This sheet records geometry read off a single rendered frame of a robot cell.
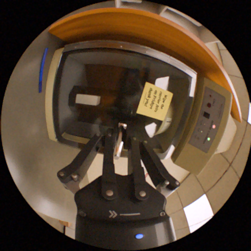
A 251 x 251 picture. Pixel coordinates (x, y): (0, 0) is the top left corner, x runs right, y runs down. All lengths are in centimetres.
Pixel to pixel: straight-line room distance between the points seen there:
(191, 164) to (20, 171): 53
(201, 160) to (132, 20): 43
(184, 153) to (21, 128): 49
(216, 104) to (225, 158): 124
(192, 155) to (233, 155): 121
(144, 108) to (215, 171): 150
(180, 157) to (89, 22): 48
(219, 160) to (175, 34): 150
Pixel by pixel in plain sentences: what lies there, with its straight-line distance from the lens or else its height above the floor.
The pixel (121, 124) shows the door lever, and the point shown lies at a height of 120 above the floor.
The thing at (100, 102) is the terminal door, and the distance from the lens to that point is 21.
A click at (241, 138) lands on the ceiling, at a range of 146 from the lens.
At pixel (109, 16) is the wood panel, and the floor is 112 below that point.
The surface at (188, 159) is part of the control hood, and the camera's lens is 34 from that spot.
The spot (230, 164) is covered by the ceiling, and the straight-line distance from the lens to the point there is 149.
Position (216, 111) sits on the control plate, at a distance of 31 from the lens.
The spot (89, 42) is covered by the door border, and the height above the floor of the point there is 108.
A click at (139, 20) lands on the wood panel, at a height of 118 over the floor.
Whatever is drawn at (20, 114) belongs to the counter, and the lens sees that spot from 27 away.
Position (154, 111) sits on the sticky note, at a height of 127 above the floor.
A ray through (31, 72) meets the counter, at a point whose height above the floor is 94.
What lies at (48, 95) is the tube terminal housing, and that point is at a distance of 31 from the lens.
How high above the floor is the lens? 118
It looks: 8 degrees up
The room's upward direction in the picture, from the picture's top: 100 degrees clockwise
